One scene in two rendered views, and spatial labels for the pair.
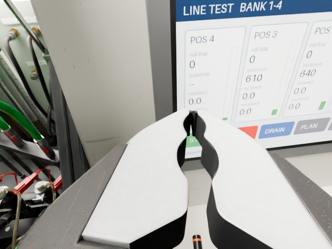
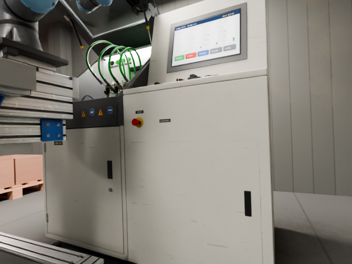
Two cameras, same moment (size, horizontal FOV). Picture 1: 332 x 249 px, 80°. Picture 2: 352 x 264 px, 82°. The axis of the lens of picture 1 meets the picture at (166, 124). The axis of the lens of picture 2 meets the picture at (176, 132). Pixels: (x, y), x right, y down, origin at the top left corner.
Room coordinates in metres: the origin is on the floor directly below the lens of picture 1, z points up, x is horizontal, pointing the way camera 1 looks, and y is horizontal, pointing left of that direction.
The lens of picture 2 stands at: (-0.82, -0.70, 0.74)
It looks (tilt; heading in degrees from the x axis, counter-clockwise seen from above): 0 degrees down; 33
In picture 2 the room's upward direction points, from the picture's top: 2 degrees counter-clockwise
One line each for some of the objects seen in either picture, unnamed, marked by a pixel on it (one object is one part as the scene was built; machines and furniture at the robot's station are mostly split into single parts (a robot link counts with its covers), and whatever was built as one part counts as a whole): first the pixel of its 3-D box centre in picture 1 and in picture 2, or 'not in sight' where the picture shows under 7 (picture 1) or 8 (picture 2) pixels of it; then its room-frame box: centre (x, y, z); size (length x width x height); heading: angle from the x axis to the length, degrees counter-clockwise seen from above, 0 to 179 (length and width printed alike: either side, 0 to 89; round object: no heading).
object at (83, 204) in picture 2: not in sight; (79, 185); (-0.10, 0.47, 0.44); 0.65 x 0.02 x 0.68; 97
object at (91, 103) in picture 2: not in sight; (80, 114); (-0.08, 0.47, 0.87); 0.62 x 0.04 x 0.16; 97
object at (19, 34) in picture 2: not in sight; (19, 42); (-0.50, 0.17, 1.09); 0.15 x 0.15 x 0.10
